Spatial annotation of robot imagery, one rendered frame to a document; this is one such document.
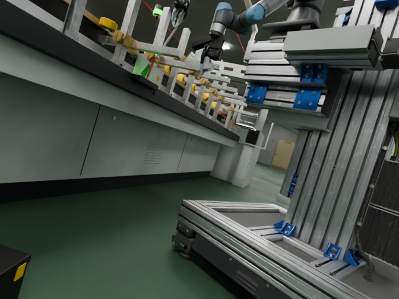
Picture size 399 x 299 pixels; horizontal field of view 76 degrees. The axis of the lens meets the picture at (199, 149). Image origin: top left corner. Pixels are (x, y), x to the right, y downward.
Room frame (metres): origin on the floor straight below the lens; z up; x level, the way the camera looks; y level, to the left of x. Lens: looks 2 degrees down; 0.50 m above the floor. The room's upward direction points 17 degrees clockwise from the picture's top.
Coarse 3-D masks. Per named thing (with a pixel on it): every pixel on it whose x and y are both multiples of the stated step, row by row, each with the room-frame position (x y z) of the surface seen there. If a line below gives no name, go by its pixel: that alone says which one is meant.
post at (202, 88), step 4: (208, 72) 2.06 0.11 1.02; (200, 88) 2.07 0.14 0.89; (204, 88) 2.07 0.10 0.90; (200, 92) 2.06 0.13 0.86; (200, 96) 2.06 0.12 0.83; (196, 100) 2.07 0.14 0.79; (200, 100) 2.06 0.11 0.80; (196, 104) 2.06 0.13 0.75; (200, 104) 2.08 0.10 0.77; (196, 108) 2.06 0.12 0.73
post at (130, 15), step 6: (132, 0) 1.12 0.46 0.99; (138, 0) 1.13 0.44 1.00; (132, 6) 1.12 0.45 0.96; (138, 6) 1.14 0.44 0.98; (126, 12) 1.12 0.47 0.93; (132, 12) 1.12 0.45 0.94; (126, 18) 1.12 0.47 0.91; (132, 18) 1.13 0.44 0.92; (126, 24) 1.12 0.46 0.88; (132, 24) 1.14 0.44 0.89; (126, 30) 1.12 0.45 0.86; (132, 30) 1.15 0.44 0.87; (120, 48) 1.12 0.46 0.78; (126, 48) 1.14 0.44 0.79; (114, 54) 1.13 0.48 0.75; (120, 54) 1.12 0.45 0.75; (120, 60) 1.12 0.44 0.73
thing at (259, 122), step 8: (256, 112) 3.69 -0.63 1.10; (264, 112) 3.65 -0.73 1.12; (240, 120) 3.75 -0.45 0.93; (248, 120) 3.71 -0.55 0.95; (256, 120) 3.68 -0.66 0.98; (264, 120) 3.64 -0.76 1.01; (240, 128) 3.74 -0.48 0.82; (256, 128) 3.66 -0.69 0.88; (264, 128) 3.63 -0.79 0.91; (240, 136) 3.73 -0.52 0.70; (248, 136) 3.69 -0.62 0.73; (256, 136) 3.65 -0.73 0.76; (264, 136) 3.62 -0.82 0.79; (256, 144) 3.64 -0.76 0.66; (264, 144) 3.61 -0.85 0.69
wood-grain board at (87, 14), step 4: (64, 0) 1.04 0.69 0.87; (68, 0) 1.06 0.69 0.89; (68, 4) 1.06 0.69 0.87; (84, 12) 1.14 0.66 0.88; (88, 12) 1.16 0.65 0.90; (84, 16) 1.15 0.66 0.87; (88, 16) 1.16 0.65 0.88; (92, 16) 1.18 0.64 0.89; (92, 20) 1.18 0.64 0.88; (96, 20) 1.21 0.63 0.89; (96, 24) 1.21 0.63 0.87; (100, 28) 1.26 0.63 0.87; (112, 36) 1.32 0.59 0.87; (160, 68) 1.79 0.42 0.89; (164, 72) 1.85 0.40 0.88; (168, 72) 1.90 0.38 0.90; (168, 76) 1.91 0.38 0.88; (176, 80) 2.04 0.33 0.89; (180, 84) 2.12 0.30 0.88; (184, 88) 2.20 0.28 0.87; (192, 92) 2.37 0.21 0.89; (196, 96) 2.47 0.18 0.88; (212, 108) 2.97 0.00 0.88
